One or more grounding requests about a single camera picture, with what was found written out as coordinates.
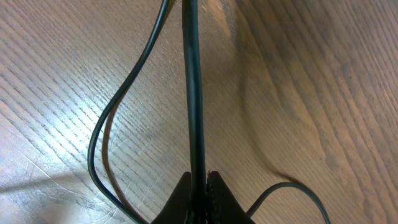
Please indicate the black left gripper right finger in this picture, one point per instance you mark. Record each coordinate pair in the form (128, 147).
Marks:
(221, 205)

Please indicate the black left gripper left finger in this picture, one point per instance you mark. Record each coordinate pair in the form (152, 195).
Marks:
(177, 206)

